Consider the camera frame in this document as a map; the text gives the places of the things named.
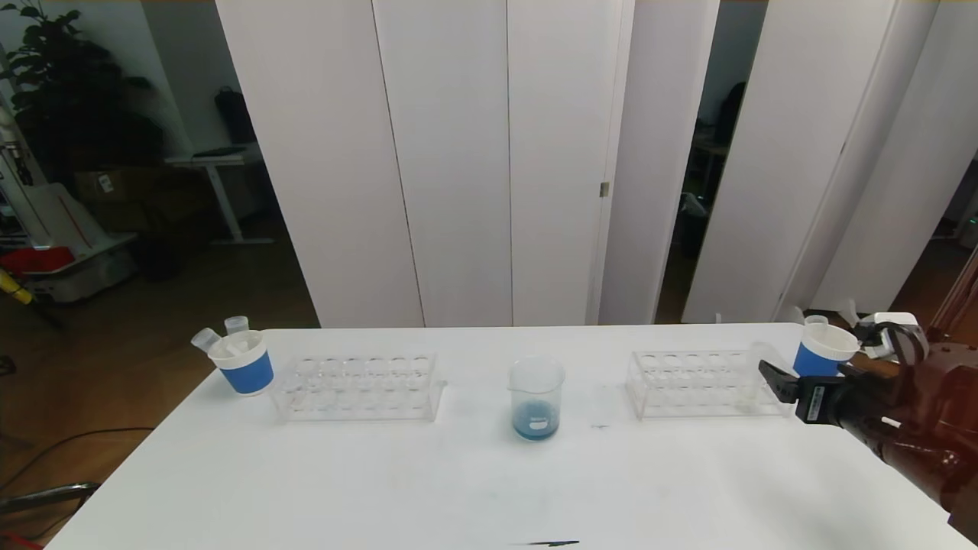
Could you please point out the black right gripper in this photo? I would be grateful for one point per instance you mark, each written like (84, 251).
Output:
(814, 401)

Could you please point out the test tube with yellowish pigment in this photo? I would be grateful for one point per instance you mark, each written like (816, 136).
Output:
(764, 351)

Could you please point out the clear graduated plastic test tube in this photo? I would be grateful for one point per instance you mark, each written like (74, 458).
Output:
(815, 325)

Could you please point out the test tube with blue pigment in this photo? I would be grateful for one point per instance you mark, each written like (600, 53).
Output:
(236, 324)

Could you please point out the test tube with red pigment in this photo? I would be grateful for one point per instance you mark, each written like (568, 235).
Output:
(205, 338)

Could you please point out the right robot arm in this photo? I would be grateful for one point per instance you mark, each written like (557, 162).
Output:
(924, 428)

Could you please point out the clear acrylic test tube rack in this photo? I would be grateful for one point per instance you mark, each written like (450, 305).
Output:
(680, 386)
(359, 386)

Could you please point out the clear plastic beaker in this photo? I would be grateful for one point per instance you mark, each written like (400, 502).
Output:
(535, 420)

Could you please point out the blue banded white paper cup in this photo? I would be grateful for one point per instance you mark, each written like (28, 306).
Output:
(817, 359)
(248, 374)

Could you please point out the white partition foot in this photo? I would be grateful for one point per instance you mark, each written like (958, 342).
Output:
(791, 315)
(850, 309)

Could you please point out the white folding partition screen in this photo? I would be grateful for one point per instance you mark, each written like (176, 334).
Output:
(795, 114)
(458, 153)
(917, 114)

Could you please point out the white standing desk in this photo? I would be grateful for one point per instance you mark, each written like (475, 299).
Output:
(220, 159)

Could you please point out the black backpack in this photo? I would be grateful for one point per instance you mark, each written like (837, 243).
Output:
(234, 116)

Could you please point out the black bin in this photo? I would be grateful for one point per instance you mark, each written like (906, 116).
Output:
(157, 257)

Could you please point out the brown cardboard box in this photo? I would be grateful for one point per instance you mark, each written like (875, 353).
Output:
(114, 185)

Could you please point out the white machine base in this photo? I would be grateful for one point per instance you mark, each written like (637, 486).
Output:
(61, 221)

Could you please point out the red flat object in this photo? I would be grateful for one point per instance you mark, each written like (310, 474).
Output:
(34, 261)

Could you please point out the green potted plant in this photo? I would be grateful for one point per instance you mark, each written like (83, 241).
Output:
(69, 99)

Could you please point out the yellow object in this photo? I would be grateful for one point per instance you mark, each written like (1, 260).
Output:
(15, 289)

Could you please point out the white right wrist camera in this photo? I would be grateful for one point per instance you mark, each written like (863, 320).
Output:
(882, 336)

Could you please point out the metal frame stand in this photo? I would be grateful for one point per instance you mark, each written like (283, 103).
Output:
(959, 298)

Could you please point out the metal chair frame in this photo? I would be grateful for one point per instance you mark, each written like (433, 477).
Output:
(53, 493)

